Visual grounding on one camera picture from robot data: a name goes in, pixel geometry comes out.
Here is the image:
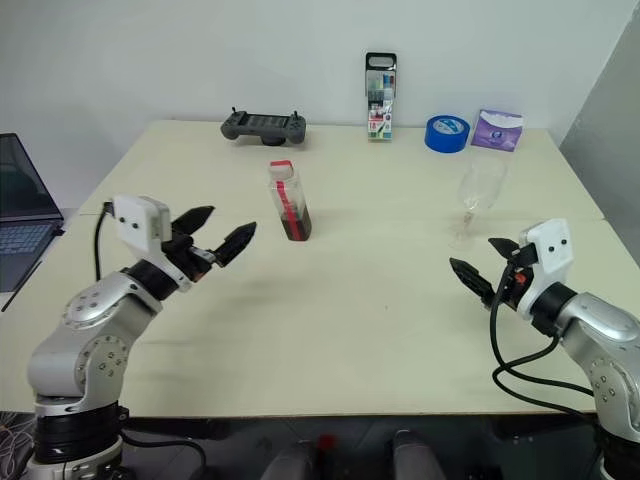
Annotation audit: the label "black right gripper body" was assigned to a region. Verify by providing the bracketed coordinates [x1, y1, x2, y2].
[492, 243, 540, 312]

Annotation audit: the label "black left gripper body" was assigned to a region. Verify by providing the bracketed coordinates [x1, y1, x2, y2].
[162, 232, 222, 284]

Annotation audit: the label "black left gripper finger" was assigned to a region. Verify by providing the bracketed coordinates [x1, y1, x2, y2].
[171, 204, 217, 236]
[214, 221, 259, 269]

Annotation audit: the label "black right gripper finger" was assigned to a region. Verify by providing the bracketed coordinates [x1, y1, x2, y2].
[448, 257, 499, 309]
[487, 237, 522, 261]

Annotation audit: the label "clear plastic wine glass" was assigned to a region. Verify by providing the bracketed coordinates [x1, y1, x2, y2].
[448, 160, 508, 250]

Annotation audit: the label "clear bottle with dark contents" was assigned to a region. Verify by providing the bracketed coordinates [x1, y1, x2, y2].
[268, 159, 314, 243]

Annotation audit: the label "purple tissue packet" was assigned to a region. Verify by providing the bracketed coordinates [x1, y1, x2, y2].
[470, 108, 525, 153]

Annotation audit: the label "dark grey handheld controller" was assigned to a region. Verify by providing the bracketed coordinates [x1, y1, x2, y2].
[220, 106, 309, 148]

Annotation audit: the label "blue tape roll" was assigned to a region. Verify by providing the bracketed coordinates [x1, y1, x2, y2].
[424, 114, 471, 154]

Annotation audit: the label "dark grey laptop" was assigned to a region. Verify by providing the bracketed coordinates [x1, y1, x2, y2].
[0, 132, 67, 294]

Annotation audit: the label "dark rounded shape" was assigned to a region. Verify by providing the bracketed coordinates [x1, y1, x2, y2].
[259, 438, 322, 480]
[388, 428, 447, 480]

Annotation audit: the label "marker pen pack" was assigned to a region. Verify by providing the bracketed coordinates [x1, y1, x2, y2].
[364, 51, 398, 143]

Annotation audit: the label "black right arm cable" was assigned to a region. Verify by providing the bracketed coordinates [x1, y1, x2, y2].
[489, 259, 599, 418]

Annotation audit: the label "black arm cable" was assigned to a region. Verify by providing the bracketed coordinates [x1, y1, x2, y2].
[489, 259, 599, 418]
[93, 201, 117, 281]

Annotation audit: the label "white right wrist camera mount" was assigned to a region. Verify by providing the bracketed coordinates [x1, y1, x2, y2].
[516, 217, 574, 322]

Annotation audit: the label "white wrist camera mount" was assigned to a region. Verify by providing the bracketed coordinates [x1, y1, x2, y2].
[516, 217, 574, 322]
[112, 195, 194, 294]

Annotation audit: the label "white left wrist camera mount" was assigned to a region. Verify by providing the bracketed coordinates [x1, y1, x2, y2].
[112, 195, 194, 294]

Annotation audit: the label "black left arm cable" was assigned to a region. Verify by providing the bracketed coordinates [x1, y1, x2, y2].
[93, 201, 117, 281]

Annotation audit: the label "black cable under table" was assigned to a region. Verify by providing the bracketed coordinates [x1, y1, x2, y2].
[118, 427, 209, 472]

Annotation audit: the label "tangled pale wires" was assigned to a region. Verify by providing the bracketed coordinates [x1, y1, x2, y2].
[0, 411, 37, 480]

